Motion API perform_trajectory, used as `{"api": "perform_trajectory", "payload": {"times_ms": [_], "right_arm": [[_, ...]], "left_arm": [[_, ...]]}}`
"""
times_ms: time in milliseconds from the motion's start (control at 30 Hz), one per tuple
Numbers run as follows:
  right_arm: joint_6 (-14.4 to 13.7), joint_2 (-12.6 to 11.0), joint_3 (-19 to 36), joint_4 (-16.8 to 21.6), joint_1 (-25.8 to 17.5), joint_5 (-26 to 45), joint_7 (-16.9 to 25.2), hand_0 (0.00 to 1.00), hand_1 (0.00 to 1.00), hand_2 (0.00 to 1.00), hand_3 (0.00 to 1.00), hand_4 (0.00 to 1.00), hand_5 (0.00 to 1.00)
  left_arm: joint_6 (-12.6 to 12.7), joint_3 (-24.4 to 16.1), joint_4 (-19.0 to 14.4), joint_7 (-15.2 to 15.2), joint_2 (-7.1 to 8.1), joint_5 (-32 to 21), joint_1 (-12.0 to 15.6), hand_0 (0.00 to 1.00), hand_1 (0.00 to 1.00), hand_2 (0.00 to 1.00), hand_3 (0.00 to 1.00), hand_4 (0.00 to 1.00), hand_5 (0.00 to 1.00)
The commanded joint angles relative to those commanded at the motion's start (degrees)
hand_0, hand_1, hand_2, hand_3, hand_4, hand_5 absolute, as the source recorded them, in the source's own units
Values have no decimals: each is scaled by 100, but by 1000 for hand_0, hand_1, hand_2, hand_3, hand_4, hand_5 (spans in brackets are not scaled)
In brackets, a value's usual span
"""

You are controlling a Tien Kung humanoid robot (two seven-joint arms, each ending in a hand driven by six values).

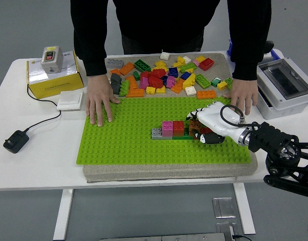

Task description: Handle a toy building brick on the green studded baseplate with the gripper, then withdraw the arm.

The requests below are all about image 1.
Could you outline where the pink built toy brick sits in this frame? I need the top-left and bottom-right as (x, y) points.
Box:
(162, 120), (174, 138)

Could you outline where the person's right hand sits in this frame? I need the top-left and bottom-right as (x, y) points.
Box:
(85, 74), (121, 128)

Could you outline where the person's torso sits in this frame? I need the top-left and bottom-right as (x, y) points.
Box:
(70, 0), (272, 55)

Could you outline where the dark green long brick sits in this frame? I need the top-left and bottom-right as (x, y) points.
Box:
(134, 59), (151, 72)

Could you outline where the grey push-button switch box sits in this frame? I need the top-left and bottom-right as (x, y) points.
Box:
(40, 45), (64, 74)

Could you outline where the yellow cardboard box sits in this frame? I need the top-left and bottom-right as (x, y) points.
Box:
(26, 50), (84, 99)

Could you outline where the red square built brick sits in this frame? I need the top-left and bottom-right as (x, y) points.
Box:
(172, 120), (185, 138)

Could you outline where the blue plastic bin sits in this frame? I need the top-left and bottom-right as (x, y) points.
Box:
(226, 39), (282, 63)

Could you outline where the black power adapter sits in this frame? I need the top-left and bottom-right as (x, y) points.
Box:
(3, 130), (30, 154)

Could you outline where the silver floor bracket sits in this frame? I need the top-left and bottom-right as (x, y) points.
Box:
(216, 222), (245, 241)

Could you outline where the grey long toy brick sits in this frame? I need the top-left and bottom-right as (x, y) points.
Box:
(106, 58), (125, 69)

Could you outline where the grey built toy brick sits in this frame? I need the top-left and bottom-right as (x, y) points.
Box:
(151, 127), (173, 140)

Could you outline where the yellow sloped toy brick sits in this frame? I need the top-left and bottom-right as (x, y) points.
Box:
(182, 73), (196, 90)

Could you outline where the black adapter cord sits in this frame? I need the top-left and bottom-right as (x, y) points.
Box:
(24, 85), (62, 133)

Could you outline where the lime green long brick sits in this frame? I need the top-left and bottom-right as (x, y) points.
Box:
(195, 73), (212, 89)

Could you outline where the silver floor plate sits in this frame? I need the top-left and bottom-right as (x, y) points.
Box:
(212, 197), (237, 218)

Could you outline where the large red toy brick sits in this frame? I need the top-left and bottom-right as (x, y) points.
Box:
(198, 57), (215, 71)

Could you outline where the green studded baseplate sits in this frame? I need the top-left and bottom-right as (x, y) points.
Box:
(76, 96), (252, 166)

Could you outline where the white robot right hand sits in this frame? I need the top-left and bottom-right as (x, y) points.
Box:
(185, 101), (246, 145)

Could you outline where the grey-brown foam mat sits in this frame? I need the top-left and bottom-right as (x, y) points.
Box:
(82, 52), (259, 183)

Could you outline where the dark green built brick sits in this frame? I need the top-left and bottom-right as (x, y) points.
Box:
(172, 127), (194, 140)

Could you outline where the person's left hand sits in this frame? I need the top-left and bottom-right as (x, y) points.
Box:
(223, 79), (259, 116)

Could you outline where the grey metal bar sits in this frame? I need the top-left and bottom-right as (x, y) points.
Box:
(99, 232), (235, 241)

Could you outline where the white table leg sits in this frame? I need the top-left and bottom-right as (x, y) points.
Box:
(233, 183), (256, 235)
(52, 188), (74, 241)

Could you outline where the white power socket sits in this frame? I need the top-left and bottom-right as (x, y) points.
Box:
(263, 52), (277, 65)

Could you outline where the orange long toy brick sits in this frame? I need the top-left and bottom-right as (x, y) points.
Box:
(196, 89), (217, 99)
(125, 88), (145, 98)

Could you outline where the grey enclosure with clear lid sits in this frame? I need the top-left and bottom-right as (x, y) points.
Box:
(255, 57), (308, 121)

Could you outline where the white square wall switch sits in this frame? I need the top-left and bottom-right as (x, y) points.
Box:
(56, 90), (84, 111)

